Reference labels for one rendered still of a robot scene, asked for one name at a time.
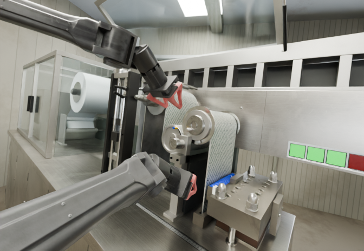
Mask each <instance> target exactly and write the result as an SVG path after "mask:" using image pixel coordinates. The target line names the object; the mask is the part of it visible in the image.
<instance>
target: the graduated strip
mask: <svg viewBox="0 0 364 251"><path fill-rule="evenodd" d="M134 204H135V203H134ZM135 205H136V206H138V207H139V208H140V209H142V210H143V211H144V212H146V213H147V214H148V215H150V216H151V217H153V218H154V219H156V220H157V221H158V222H160V223H161V224H163V225H164V226H165V227H167V228H168V229H169V230H171V231H172V232H174V233H175V234H176V235H178V236H179V237H180V238H182V239H183V240H185V241H186V242H187V243H189V244H190V245H191V246H193V247H194V248H195V249H197V250H198V251H209V250H207V249H206V248H204V247H203V246H201V245H200V244H199V243H197V242H195V241H194V240H193V239H191V238H190V237H188V236H187V235H186V234H184V233H183V232H181V231H180V230H179V229H177V228H176V227H174V226H172V225H171V224H170V223H168V222H167V221H165V220H164V219H162V218H161V217H160V216H158V215H157V214H155V213H154V212H152V211H151V210H149V209H148V208H146V207H145V206H144V205H142V204H141V203H139V202H138V203H137V204H135Z"/></svg>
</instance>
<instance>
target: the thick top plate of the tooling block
mask: <svg viewBox="0 0 364 251"><path fill-rule="evenodd" d="M247 172H248V171H246V172H245V173H244V174H243V175H244V176H243V179H242V180H240V181H239V182H238V183H236V184H233V183H231V182H229V183H228V184H226V185H225V186H226V191H227V193H226V199H225V200H221V199H218V198H217V197H216V196H215V195H214V194H211V195H209V198H208V204H207V215H209V216H212V217H214V218H215V219H217V220H219V221H221V222H222V223H224V224H226V225H228V226H230V227H232V228H234V229H235V230H237V231H239V232H241V233H243V234H245V235H247V236H248V237H250V238H252V239H254V240H256V241H259V239H260V237H261V235H262V233H263V231H264V229H265V227H266V225H267V223H268V221H269V219H270V217H271V211H272V202H273V201H274V199H275V197H276V195H277V194H278V193H279V194H282V188H283V181H279V180H277V183H273V182H270V181H269V180H268V179H269V177H266V176H263V175H259V174H256V173H255V176H251V175H248V174H247ZM251 193H254V194H256V196H257V198H258V201H257V202H258V212H252V211H249V210H247V209H246V207H245V205H246V201H247V199H248V196H249V194H251Z"/></svg>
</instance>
